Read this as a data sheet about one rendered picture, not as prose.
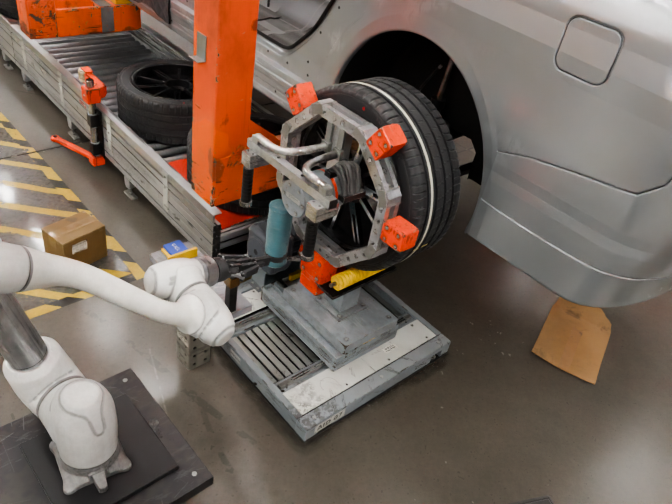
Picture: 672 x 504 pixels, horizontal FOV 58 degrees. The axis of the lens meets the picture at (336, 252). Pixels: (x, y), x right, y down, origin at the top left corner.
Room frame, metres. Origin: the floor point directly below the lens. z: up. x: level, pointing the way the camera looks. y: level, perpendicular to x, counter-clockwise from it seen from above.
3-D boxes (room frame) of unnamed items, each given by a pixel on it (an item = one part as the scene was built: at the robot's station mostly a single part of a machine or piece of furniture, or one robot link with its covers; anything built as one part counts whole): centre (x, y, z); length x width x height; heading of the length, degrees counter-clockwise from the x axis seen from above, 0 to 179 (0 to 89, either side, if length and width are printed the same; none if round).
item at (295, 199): (1.74, 0.10, 0.85); 0.21 x 0.14 x 0.14; 138
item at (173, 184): (2.98, 1.43, 0.28); 2.47 x 0.09 x 0.22; 48
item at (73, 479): (0.95, 0.56, 0.34); 0.22 x 0.18 x 0.06; 40
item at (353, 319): (1.92, -0.06, 0.32); 0.40 x 0.30 x 0.28; 48
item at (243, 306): (1.65, 0.47, 0.44); 0.43 x 0.17 x 0.03; 48
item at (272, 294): (1.96, -0.02, 0.13); 0.50 x 0.36 x 0.10; 48
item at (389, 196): (1.79, 0.05, 0.85); 0.54 x 0.07 x 0.54; 48
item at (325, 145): (1.77, 0.21, 1.03); 0.19 x 0.18 x 0.11; 138
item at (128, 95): (3.18, 1.05, 0.39); 0.66 x 0.66 x 0.24
